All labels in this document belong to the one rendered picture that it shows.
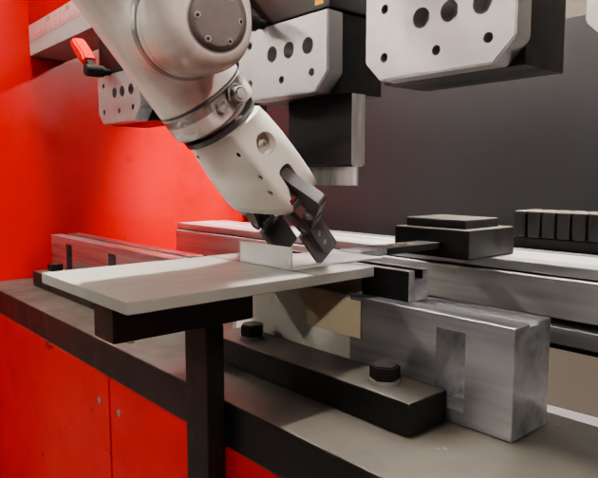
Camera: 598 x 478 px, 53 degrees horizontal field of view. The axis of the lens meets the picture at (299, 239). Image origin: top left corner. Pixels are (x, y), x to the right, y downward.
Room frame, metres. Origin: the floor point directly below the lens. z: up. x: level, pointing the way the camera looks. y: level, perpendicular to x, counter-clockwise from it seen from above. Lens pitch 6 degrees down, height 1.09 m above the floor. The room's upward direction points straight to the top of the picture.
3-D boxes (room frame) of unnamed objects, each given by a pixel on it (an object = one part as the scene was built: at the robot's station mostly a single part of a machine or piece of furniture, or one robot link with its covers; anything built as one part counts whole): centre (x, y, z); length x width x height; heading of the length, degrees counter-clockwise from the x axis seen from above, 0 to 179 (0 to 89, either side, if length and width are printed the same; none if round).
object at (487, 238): (0.78, -0.16, 1.01); 0.26 x 0.12 x 0.05; 131
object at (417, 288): (0.65, -0.05, 0.99); 0.20 x 0.03 x 0.03; 41
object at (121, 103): (0.99, 0.25, 1.26); 0.15 x 0.09 x 0.17; 41
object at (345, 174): (0.67, -0.03, 1.13); 0.10 x 0.02 x 0.10; 41
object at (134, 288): (0.58, 0.08, 1.00); 0.26 x 0.18 x 0.01; 131
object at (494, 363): (0.63, -0.07, 0.92); 0.39 x 0.06 x 0.10; 41
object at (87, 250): (1.09, 0.33, 0.92); 0.50 x 0.06 x 0.10; 41
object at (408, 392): (0.60, -0.01, 0.89); 0.30 x 0.05 x 0.03; 41
